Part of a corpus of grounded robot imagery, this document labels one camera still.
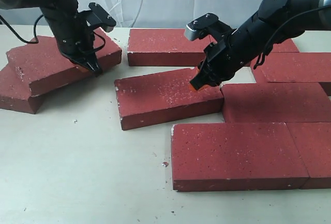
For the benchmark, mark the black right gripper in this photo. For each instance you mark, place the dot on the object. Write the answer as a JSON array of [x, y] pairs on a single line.
[[225, 58]]

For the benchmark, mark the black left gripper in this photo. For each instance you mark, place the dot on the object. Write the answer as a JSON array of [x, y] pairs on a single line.
[[75, 41]]

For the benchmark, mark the red brick diagonal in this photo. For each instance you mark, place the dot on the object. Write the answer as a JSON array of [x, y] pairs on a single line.
[[42, 68]]

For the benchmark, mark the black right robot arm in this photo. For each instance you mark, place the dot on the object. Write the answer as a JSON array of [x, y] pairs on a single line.
[[274, 22]]

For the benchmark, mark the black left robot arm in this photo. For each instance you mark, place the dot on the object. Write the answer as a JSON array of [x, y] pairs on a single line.
[[47, 7]]

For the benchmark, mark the red brick front large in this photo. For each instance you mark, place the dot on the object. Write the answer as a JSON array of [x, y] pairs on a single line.
[[235, 157]]

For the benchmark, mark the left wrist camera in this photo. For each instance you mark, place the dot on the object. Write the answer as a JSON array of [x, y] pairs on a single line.
[[97, 17]]

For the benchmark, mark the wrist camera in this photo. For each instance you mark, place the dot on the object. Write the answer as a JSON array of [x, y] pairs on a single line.
[[207, 24], [97, 17]]

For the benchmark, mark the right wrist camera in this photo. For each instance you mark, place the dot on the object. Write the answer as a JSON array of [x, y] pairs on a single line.
[[207, 24]]

